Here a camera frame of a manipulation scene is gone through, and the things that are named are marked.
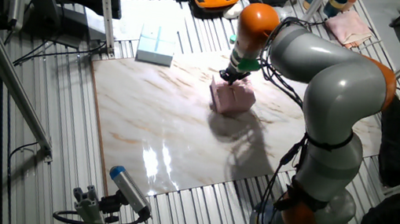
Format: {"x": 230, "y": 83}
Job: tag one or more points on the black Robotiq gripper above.
{"x": 236, "y": 74}

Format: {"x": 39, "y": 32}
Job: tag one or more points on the pink gift box lid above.
{"x": 226, "y": 98}

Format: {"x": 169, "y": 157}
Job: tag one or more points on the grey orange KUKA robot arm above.
{"x": 338, "y": 89}

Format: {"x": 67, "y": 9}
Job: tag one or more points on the pink gift box base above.
{"x": 248, "y": 96}

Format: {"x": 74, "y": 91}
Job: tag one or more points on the light blue gift box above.
{"x": 156, "y": 46}

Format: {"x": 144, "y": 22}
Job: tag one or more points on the small green cap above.
{"x": 232, "y": 38}

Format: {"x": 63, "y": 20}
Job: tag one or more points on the marble pattern board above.
{"x": 166, "y": 123}

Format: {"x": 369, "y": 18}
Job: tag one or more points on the white paper sheets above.
{"x": 147, "y": 14}

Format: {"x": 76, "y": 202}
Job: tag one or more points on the pink folded cloth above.
{"x": 347, "y": 28}

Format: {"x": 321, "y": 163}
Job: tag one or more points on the tan blue cup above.
{"x": 335, "y": 4}

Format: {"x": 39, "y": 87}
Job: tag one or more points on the grey monitor stand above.
{"x": 47, "y": 5}

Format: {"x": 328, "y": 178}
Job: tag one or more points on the silver cylinder adapter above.
{"x": 16, "y": 11}

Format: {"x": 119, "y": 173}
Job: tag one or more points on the white aluminium post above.
{"x": 316, "y": 4}

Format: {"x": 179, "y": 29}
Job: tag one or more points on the aluminium frame post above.
{"x": 106, "y": 2}

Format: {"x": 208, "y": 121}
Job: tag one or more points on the grey camera with blue end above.
{"x": 129, "y": 189}

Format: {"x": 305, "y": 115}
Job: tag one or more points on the aluminium camera mount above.
{"x": 90, "y": 209}

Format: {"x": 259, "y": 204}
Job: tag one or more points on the long aluminium frame bar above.
{"x": 7, "y": 71}

